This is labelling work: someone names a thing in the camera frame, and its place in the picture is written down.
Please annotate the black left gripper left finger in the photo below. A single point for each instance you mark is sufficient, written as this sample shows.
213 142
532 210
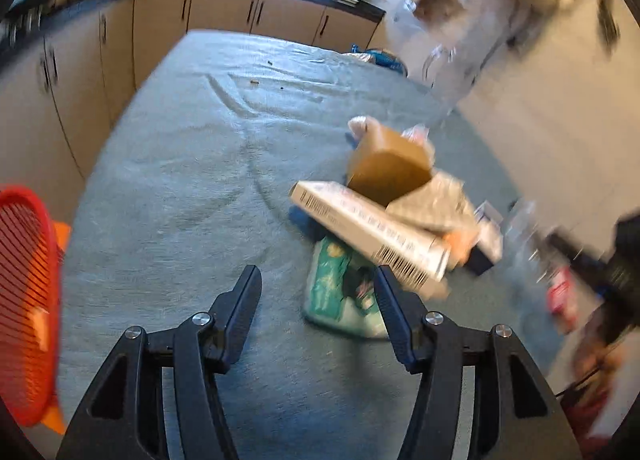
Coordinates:
121 415

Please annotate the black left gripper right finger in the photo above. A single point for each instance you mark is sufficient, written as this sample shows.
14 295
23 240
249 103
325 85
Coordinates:
515 414

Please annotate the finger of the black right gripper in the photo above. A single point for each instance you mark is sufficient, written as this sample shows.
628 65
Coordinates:
580 259

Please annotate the blue white medicine box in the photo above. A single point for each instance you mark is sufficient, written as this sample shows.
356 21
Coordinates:
488 247

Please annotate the green cartoon tissue pack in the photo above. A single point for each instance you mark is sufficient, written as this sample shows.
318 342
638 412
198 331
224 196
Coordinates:
339 293

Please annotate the long white barcode box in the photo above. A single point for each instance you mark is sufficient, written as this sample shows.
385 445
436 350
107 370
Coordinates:
418 259

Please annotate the clear plastic wrapper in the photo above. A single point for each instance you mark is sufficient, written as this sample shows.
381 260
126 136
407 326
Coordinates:
540 279

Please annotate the beige kitchen base cabinets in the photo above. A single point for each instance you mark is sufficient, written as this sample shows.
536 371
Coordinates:
64 88

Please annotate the orange paper package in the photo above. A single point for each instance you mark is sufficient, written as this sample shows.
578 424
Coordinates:
460 243

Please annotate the white crumpled plastic bag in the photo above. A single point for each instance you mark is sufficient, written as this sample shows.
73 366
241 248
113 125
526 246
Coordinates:
440 205

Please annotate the red plastic mesh basket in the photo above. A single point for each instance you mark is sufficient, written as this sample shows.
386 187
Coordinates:
33 249

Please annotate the grey-green table cloth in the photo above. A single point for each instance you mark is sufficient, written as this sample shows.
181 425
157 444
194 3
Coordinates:
193 185

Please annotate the brown rounded plastic box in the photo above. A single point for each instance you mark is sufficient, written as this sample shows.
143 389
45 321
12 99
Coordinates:
385 166

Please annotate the pink white wrapper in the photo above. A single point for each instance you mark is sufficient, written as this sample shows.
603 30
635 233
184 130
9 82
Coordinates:
360 125

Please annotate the clear glass pitcher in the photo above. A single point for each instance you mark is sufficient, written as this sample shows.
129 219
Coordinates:
465 43

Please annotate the blue plastic bag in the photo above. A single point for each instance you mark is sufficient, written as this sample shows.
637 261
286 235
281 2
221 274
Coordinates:
381 58

